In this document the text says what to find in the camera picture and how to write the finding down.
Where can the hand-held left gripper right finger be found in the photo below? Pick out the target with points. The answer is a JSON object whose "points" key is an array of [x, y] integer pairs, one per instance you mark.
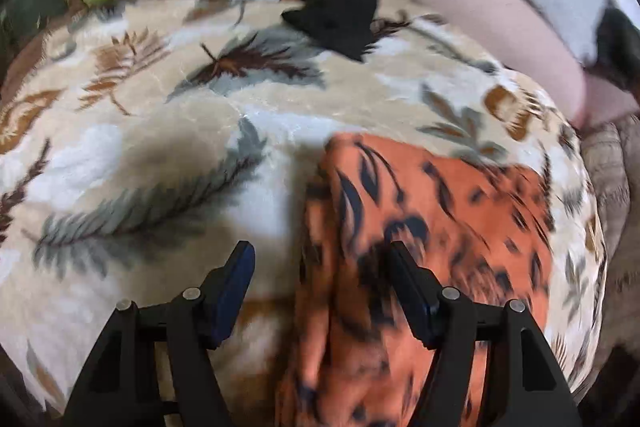
{"points": [[415, 297]]}

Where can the striped patchwork quilt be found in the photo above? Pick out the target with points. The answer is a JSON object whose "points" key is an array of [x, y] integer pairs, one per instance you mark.
{"points": [[610, 167]]}

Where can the beige leaf print blanket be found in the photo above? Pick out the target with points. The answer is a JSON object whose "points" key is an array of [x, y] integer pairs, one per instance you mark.
{"points": [[150, 147]]}

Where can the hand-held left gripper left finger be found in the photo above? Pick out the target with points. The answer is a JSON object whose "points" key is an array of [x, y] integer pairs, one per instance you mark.
{"points": [[235, 292]]}

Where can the orange floral print garment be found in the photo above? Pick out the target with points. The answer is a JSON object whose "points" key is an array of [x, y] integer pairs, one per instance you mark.
{"points": [[450, 217]]}

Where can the dark fuzzy cloth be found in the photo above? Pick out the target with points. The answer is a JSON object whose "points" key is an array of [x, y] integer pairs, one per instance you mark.
{"points": [[620, 52]]}

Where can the pink quilted sofa cushion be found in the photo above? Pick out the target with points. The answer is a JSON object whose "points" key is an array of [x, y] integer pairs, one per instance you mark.
{"points": [[475, 2]]}

